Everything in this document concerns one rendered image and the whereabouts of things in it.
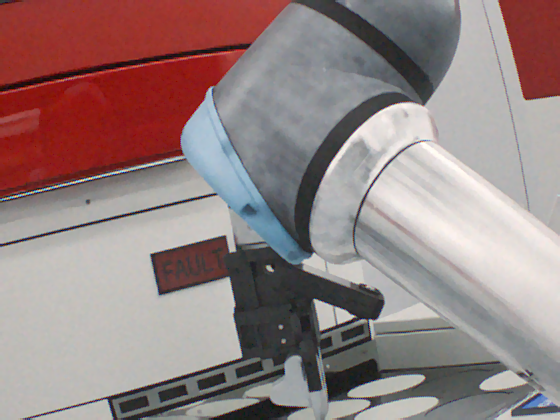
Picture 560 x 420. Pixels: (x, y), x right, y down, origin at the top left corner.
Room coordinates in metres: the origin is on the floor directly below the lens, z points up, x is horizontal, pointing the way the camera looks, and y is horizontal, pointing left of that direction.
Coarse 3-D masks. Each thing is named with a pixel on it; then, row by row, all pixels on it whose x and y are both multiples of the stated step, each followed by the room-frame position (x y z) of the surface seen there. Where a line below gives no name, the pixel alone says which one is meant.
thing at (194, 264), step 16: (224, 240) 1.45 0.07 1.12; (160, 256) 1.38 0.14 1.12; (176, 256) 1.40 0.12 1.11; (192, 256) 1.41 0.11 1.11; (208, 256) 1.43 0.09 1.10; (160, 272) 1.38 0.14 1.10; (176, 272) 1.39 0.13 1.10; (192, 272) 1.41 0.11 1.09; (208, 272) 1.43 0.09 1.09; (224, 272) 1.44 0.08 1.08
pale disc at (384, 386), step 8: (400, 376) 1.50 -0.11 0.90; (408, 376) 1.49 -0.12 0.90; (416, 376) 1.47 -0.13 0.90; (368, 384) 1.50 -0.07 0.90; (376, 384) 1.48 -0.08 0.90; (384, 384) 1.47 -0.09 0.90; (392, 384) 1.46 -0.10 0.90; (400, 384) 1.45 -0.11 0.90; (408, 384) 1.44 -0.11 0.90; (416, 384) 1.42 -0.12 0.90; (352, 392) 1.47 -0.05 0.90; (360, 392) 1.46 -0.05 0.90; (368, 392) 1.44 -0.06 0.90; (376, 392) 1.43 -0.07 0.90; (384, 392) 1.42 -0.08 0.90
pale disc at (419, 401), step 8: (400, 400) 1.35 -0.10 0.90; (408, 400) 1.34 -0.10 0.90; (416, 400) 1.33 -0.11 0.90; (424, 400) 1.32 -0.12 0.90; (432, 400) 1.31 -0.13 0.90; (376, 408) 1.34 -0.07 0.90; (384, 408) 1.33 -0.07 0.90; (392, 408) 1.32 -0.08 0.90; (400, 408) 1.31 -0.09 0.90; (408, 408) 1.30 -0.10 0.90; (416, 408) 1.29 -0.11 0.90; (424, 408) 1.28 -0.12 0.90; (360, 416) 1.32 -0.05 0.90; (368, 416) 1.31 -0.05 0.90; (376, 416) 1.30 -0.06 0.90; (384, 416) 1.29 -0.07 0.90; (392, 416) 1.28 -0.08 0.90; (400, 416) 1.27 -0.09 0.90
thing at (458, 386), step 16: (464, 368) 1.44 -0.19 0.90; (480, 368) 1.41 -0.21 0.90; (496, 368) 1.38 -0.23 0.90; (432, 384) 1.40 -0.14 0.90; (448, 384) 1.38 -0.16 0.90; (464, 384) 1.35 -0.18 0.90; (480, 384) 1.32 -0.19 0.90; (528, 384) 1.24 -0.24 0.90; (336, 400) 1.44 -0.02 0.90; (384, 400) 1.37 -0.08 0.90; (448, 400) 1.28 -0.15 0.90; (464, 400) 1.27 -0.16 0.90; (480, 400) 1.24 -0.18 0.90; (496, 400) 1.22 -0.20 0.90; (512, 400) 1.19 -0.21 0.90; (288, 416) 1.40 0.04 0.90; (352, 416) 1.32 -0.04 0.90; (416, 416) 1.25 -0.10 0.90; (432, 416) 1.23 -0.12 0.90; (448, 416) 1.21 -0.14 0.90; (464, 416) 1.19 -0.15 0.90; (480, 416) 1.16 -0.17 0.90
